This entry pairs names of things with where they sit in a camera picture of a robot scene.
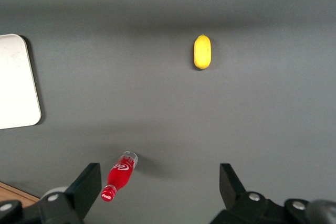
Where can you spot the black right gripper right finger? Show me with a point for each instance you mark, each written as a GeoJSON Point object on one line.
{"type": "Point", "coordinates": [229, 184]}

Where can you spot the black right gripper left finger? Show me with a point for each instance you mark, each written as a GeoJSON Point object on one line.
{"type": "Point", "coordinates": [85, 187]}

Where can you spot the cream rectangular tray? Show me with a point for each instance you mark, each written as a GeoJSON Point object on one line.
{"type": "Point", "coordinates": [15, 82]}

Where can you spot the red cola bottle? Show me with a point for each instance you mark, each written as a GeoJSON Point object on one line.
{"type": "Point", "coordinates": [120, 175]}

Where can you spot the wooden two-drawer cabinet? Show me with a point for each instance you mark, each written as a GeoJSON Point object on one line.
{"type": "Point", "coordinates": [13, 193]}

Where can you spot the yellow lemon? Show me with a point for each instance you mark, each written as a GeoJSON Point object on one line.
{"type": "Point", "coordinates": [202, 52]}

